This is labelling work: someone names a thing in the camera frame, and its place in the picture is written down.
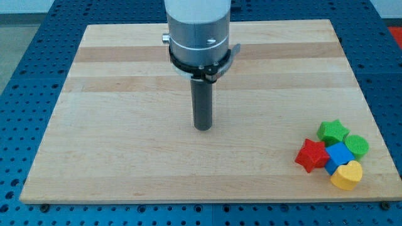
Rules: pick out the blue perforated table plate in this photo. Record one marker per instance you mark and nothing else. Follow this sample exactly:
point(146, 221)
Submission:
point(28, 100)

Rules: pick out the blue cube block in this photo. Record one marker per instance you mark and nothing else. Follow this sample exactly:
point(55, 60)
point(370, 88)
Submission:
point(339, 155)

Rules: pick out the light wooden board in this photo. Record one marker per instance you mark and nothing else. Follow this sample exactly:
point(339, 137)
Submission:
point(122, 129)

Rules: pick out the red star block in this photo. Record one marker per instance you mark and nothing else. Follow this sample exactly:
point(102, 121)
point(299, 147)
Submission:
point(312, 155)

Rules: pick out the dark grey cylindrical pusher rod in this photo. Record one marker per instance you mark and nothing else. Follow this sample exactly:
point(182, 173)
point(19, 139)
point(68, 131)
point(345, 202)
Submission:
point(201, 104)

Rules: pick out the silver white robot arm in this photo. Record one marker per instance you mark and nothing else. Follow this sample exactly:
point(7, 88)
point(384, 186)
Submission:
point(198, 38)

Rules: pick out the red object at right edge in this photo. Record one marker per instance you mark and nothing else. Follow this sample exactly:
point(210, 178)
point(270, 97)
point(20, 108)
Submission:
point(396, 32)

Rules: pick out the green cylinder block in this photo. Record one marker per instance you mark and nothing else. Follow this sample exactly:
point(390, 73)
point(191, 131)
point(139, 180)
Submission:
point(357, 145)

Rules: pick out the yellow heart block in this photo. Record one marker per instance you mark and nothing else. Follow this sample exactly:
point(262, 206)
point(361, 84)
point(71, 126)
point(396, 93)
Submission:
point(347, 177)

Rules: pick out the green star block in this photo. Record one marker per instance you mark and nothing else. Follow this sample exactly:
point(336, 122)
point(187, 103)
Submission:
point(332, 132)

